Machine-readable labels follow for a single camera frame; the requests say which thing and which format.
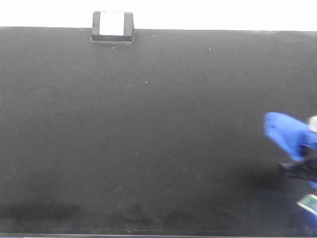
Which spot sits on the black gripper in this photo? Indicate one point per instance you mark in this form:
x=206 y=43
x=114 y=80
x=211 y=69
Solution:
x=305 y=169

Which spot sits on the grey bench outlet box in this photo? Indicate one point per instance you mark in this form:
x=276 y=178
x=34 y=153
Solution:
x=113 y=27

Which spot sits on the blue microfiber cloth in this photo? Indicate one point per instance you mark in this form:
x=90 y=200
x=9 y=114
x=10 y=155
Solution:
x=292 y=135

